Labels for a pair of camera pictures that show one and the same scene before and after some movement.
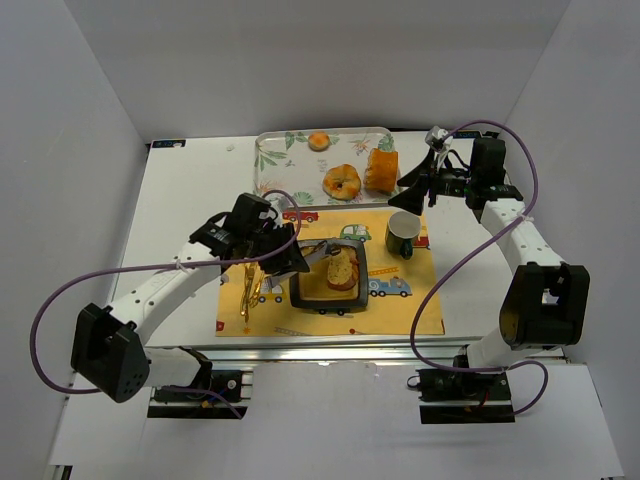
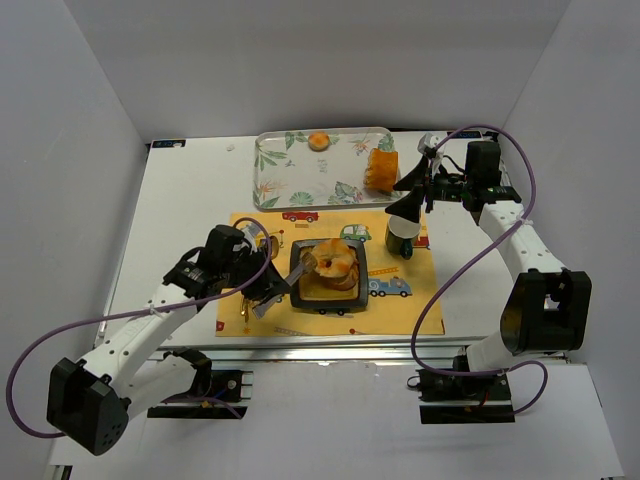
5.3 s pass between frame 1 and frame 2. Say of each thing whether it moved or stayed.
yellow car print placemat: stayed
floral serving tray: stayed
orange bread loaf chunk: stayed
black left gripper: moved
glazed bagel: moved
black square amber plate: stayed
